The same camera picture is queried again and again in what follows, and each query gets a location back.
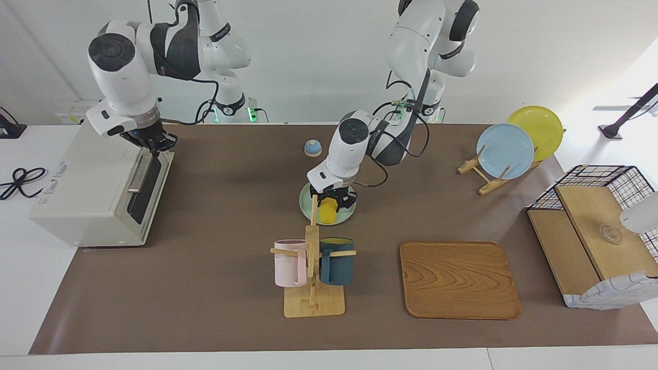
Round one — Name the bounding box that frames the mint green plate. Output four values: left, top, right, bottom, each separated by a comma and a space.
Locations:
299, 181, 357, 227

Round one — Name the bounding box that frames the yellow corn cob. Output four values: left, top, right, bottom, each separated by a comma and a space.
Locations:
318, 198, 341, 225

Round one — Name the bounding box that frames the oven door with handle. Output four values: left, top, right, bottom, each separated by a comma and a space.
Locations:
116, 136, 175, 245

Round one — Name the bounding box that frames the white toaster oven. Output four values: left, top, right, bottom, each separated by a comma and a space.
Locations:
29, 122, 175, 248

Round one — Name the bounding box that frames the dark blue mug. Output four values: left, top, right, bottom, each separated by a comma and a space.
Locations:
319, 237, 354, 286

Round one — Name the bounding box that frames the pink mug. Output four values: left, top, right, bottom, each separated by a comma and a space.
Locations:
273, 239, 308, 287

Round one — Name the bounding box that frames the white socket box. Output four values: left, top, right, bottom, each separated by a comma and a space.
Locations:
54, 105, 90, 125

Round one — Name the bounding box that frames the wooden mug tree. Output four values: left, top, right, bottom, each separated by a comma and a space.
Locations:
270, 194, 357, 318

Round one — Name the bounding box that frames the brown table mat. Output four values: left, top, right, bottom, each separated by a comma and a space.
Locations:
29, 123, 658, 355

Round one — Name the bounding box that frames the wooden tray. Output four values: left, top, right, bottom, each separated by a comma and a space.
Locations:
400, 242, 521, 320

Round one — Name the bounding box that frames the black clamp base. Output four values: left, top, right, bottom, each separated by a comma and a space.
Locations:
0, 106, 27, 139

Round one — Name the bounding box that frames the wooden plate rack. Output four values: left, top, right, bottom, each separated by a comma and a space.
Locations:
458, 146, 543, 196

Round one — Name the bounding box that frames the light blue plate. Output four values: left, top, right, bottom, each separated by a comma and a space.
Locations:
477, 123, 535, 180

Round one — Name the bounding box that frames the yellow plate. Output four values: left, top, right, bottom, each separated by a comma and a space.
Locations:
507, 105, 564, 162

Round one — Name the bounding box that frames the wooden step shelf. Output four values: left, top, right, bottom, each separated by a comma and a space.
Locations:
528, 185, 658, 296

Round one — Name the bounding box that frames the small clear glass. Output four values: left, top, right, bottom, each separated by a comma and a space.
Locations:
599, 225, 624, 245

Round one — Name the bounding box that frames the white checked cloth liner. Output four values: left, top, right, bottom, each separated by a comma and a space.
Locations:
563, 271, 658, 310

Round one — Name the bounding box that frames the black stand pole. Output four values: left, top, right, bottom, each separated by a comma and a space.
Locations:
598, 82, 658, 140

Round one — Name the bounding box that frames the white rounded object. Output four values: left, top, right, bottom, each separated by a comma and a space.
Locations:
619, 191, 658, 234

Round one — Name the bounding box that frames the black base cable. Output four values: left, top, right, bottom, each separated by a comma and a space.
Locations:
194, 99, 216, 124

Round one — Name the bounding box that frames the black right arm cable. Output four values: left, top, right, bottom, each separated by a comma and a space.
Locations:
154, 77, 221, 125

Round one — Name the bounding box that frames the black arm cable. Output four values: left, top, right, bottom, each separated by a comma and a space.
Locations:
154, 77, 221, 125
355, 72, 430, 188

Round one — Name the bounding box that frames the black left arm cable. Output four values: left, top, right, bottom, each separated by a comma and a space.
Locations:
355, 72, 430, 188

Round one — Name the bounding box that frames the black looped cable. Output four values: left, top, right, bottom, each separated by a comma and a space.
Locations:
0, 167, 48, 201

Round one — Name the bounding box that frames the black wire basket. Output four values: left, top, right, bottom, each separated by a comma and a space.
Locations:
529, 164, 658, 257

